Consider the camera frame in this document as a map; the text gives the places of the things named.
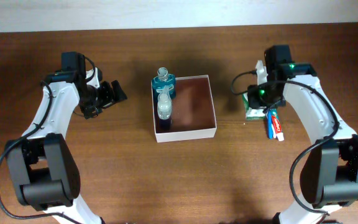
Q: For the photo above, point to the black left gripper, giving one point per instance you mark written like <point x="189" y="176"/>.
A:
<point x="109" y="98"/>

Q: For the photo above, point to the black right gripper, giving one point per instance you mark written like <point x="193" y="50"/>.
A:
<point x="254" y="101"/>

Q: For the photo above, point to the green white soap packet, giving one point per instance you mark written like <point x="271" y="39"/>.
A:
<point x="253" y="110"/>

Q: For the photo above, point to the clear spray bottle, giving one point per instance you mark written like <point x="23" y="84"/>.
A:
<point x="164" y="109"/>

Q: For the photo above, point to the teal mouthwash bottle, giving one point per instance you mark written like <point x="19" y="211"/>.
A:
<point x="163" y="78"/>

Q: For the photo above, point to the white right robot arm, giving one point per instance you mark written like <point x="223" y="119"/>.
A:
<point x="324" y="177"/>

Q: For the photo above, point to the red white toothpaste tube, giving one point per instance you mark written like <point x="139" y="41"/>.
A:
<point x="276" y="126"/>

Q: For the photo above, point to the white open cardboard box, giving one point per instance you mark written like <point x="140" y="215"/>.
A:
<point x="193" y="115"/>

